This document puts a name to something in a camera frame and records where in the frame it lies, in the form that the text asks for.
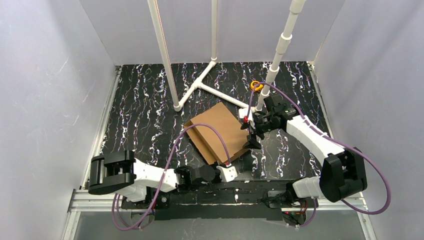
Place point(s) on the brown cardboard box sheet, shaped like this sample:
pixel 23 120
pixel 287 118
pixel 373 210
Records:
pixel 217 135

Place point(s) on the yellow tape measure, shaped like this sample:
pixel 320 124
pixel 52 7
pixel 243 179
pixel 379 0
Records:
pixel 256 86

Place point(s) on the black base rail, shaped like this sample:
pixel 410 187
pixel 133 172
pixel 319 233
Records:
pixel 238 199

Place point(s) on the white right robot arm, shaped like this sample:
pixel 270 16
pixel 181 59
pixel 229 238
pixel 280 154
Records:
pixel 343 171

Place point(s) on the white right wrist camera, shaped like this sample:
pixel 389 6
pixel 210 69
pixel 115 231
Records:
pixel 246 118

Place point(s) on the white wooden corner post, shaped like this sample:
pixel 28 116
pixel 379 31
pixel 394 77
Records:
pixel 160 36

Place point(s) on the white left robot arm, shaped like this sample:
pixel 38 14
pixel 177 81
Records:
pixel 121 173

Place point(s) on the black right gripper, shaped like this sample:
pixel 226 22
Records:
pixel 255 126

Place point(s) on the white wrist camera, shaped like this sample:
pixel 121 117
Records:
pixel 227 174
pixel 246 118

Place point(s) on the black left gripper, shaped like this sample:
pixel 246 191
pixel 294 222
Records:
pixel 216 172

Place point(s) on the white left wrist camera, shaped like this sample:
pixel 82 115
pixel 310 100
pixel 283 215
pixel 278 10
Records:
pixel 227 174

